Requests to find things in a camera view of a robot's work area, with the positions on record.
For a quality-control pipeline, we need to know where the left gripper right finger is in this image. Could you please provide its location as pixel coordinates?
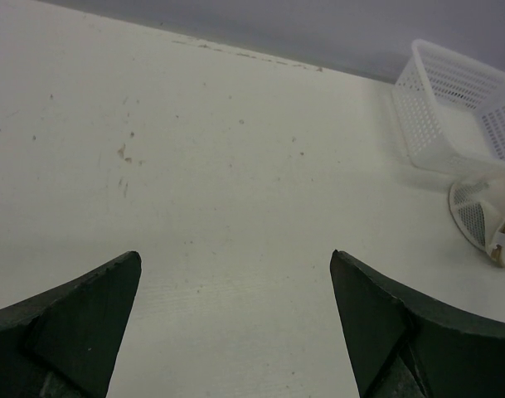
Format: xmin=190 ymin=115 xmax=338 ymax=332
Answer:
xmin=330 ymin=250 xmax=505 ymax=397

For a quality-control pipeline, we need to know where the white plastic basket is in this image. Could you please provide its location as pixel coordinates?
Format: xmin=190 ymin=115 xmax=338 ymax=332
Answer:
xmin=392 ymin=39 xmax=505 ymax=176

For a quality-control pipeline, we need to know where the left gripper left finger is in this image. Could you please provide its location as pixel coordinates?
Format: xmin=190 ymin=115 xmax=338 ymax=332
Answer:
xmin=0 ymin=251 xmax=142 ymax=397

